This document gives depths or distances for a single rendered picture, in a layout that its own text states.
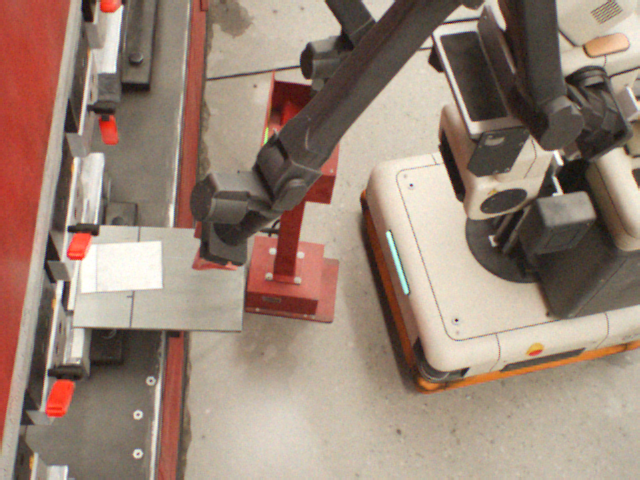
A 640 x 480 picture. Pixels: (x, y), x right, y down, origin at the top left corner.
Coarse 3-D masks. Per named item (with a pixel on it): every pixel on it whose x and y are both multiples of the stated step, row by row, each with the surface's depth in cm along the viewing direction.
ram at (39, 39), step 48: (0, 0) 86; (48, 0) 106; (0, 48) 86; (48, 48) 107; (0, 96) 87; (48, 96) 108; (0, 144) 88; (48, 144) 109; (0, 192) 88; (0, 240) 89; (0, 288) 89; (0, 336) 90; (0, 384) 91; (0, 432) 92
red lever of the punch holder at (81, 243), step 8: (80, 224) 120; (88, 224) 120; (96, 224) 120; (72, 232) 120; (80, 232) 118; (88, 232) 118; (96, 232) 120; (72, 240) 115; (80, 240) 115; (88, 240) 116; (72, 248) 113; (80, 248) 113; (88, 248) 115; (72, 256) 112; (80, 256) 112
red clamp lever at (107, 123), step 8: (96, 104) 130; (104, 104) 131; (112, 104) 131; (96, 112) 131; (104, 112) 131; (112, 112) 131; (104, 120) 133; (112, 120) 134; (104, 128) 134; (112, 128) 134; (104, 136) 136; (112, 136) 136; (112, 144) 138
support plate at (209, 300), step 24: (96, 240) 148; (120, 240) 148; (144, 240) 149; (168, 240) 149; (192, 240) 150; (168, 264) 147; (168, 288) 145; (192, 288) 146; (216, 288) 146; (240, 288) 147; (96, 312) 142; (120, 312) 143; (144, 312) 143; (168, 312) 144; (192, 312) 144; (216, 312) 144; (240, 312) 145
